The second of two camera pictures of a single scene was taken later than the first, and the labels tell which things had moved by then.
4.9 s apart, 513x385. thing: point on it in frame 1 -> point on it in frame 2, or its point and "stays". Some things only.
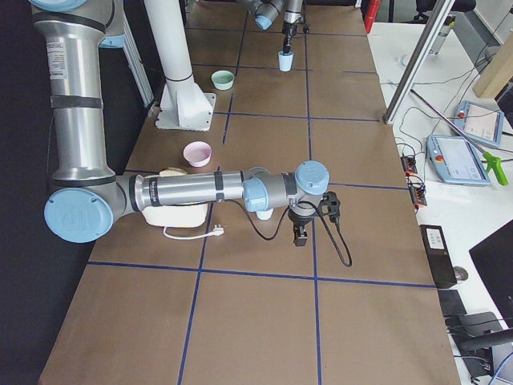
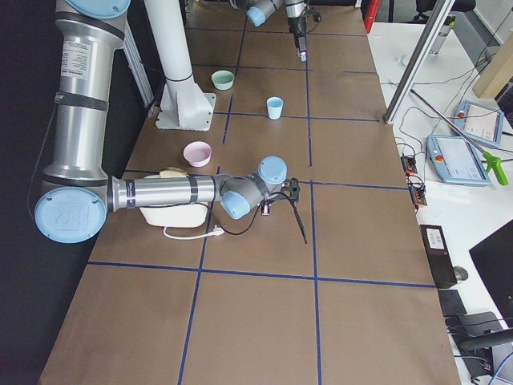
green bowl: (223, 79) stays
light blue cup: (285, 61) -> (274, 106)
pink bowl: (197, 153) stays
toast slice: (171, 172) stays
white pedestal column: (183, 105) stays
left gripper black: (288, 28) -> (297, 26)
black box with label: (438, 255) stays
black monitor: (494, 257) stays
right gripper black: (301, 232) -> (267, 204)
